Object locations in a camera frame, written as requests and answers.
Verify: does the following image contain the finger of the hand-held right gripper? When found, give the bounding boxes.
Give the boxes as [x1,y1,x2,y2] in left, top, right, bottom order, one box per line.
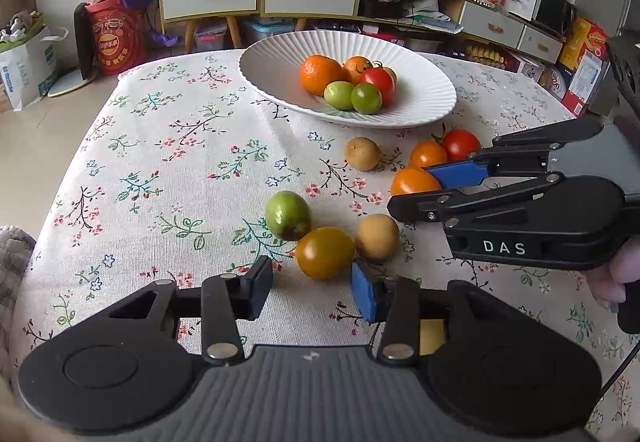
[427,118,606,189]
[387,173,561,229]

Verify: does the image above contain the yellow bumpy package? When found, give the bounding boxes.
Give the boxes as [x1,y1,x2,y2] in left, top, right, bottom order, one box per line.
[465,44,506,67]

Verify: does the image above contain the orange red cardboard box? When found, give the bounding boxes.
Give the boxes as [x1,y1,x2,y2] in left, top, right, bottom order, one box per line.
[557,16,612,119]

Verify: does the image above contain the clear plastic storage box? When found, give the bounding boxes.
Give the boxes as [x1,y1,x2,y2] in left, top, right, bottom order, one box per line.
[194,19,231,52]

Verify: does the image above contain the white ribbed plate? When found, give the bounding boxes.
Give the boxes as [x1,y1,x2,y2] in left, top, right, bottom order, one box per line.
[238,30,457,129]

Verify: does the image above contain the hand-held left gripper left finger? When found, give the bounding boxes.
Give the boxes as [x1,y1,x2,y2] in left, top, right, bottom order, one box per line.
[105,256,275,367]

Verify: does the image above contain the black panel on white base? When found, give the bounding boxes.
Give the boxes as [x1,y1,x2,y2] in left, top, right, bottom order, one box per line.
[47,2,99,97]

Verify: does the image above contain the white patterned box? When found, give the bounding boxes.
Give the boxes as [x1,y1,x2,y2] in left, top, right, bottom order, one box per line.
[507,54,546,82]

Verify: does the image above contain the white microwave oven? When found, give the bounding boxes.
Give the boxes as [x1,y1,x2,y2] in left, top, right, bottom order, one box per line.
[530,0,579,36]

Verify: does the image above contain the blue lid storage box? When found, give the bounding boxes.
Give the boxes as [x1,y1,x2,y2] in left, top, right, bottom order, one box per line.
[243,19,296,47]

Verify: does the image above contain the low wooden media cabinet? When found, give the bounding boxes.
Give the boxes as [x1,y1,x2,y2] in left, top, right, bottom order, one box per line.
[357,0,568,65]

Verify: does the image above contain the grey quilted blanket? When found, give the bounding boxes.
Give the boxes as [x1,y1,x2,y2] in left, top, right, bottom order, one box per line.
[0,225,37,373]

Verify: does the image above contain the yellow-green tomato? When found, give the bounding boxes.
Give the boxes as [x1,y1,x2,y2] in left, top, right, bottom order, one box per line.
[295,227,356,281]

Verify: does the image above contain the person's right hand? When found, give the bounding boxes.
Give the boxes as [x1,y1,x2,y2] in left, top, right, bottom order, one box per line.
[585,234,640,315]

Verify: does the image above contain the red printed bag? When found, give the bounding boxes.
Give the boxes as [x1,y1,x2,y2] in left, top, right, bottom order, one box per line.
[84,0,148,77]

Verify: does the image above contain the red tomato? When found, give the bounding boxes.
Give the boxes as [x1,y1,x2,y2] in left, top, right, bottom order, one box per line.
[356,64,397,108]
[440,128,482,163]

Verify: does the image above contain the white paper bag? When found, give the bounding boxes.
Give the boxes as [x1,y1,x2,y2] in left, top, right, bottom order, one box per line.
[0,24,69,113]

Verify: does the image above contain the black device box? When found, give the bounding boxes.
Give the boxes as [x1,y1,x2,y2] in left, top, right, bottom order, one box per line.
[360,0,416,20]

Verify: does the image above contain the mandarin orange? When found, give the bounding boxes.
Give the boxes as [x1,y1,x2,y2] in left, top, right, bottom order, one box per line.
[342,56,375,85]
[299,54,346,96]

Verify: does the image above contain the orange tomato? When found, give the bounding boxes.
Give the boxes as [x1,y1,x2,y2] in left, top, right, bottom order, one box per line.
[390,167,443,197]
[410,141,448,169]

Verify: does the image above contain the grey plush toy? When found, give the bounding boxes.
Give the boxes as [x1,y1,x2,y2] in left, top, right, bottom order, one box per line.
[0,10,36,42]

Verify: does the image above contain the black lid storage box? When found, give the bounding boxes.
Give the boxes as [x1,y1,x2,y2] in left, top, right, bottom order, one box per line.
[314,20,362,34]

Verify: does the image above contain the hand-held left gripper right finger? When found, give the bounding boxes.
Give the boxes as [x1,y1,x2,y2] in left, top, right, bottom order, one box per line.
[351,261,506,367]

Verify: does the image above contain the floral tablecloth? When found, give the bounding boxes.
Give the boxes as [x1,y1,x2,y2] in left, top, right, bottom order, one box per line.
[10,49,640,438]

